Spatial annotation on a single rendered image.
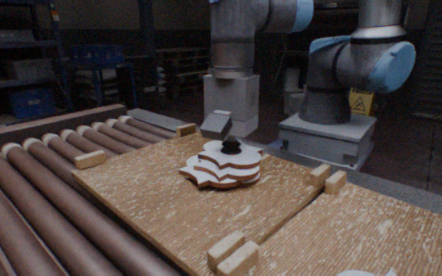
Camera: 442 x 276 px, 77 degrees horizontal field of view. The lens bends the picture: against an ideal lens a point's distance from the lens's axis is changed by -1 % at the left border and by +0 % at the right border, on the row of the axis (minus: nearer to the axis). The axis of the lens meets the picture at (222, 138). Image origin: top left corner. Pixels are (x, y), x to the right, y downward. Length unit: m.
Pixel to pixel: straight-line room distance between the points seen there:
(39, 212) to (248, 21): 0.47
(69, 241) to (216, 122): 0.29
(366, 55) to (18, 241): 0.74
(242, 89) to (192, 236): 0.25
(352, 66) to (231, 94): 0.36
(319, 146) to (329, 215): 0.34
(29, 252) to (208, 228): 0.25
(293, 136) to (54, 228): 0.60
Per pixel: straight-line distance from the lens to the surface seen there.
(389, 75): 0.73
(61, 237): 0.50
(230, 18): 0.48
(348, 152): 0.78
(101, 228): 0.50
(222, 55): 0.48
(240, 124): 0.50
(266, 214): 0.46
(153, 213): 0.47
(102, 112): 1.05
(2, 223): 0.59
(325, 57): 0.81
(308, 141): 0.80
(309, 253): 0.41
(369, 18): 0.74
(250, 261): 0.36
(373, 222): 0.50
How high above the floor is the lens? 1.21
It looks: 21 degrees down
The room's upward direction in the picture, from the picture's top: straight up
